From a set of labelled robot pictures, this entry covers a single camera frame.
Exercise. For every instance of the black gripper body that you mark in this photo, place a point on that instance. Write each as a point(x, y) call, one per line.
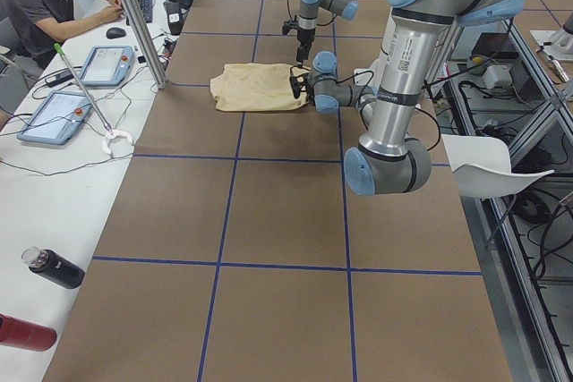
point(305, 36)
point(307, 90)

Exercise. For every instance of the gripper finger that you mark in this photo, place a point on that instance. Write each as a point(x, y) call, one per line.
point(302, 53)

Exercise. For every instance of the cream long sleeve shirt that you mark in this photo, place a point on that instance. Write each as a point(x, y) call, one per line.
point(255, 88)

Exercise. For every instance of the black computer mouse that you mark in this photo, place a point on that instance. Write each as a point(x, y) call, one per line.
point(115, 32)

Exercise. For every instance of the white plastic chair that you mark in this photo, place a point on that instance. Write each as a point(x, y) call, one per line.
point(482, 167)

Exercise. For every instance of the upper blue teach pendant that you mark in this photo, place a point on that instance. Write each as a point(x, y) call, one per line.
point(107, 66)

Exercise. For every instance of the blue teach pendant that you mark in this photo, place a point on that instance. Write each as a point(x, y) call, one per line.
point(57, 119)
point(107, 66)

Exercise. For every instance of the lower blue teach pendant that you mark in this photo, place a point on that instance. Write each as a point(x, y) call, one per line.
point(57, 119)

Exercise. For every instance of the person in grey shirt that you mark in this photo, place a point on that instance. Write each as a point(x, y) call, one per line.
point(42, 23)

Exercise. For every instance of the black water bottle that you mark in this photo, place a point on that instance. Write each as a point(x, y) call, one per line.
point(55, 268)

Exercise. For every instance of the red water bottle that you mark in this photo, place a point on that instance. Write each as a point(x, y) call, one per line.
point(26, 335)

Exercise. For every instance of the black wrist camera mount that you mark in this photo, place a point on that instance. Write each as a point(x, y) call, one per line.
point(296, 80)

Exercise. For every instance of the aluminium frame post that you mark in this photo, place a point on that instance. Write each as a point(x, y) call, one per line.
point(145, 41)

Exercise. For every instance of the metal rod green handle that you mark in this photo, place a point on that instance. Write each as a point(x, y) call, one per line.
point(84, 90)

